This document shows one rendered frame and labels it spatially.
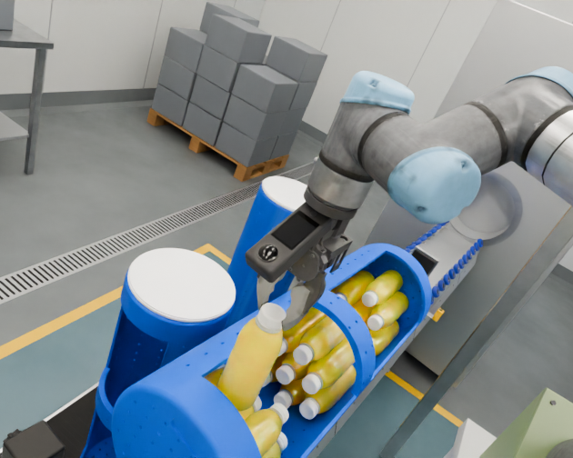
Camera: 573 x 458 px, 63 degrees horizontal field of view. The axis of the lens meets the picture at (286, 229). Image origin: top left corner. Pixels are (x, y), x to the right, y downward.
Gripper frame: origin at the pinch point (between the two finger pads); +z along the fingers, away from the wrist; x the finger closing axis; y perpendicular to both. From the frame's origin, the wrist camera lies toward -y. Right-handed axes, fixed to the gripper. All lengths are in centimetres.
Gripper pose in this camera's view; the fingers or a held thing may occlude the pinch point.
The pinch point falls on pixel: (272, 315)
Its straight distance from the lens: 68.4
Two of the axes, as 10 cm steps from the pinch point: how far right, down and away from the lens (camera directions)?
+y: 5.6, -2.3, 7.9
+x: -7.5, -5.4, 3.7
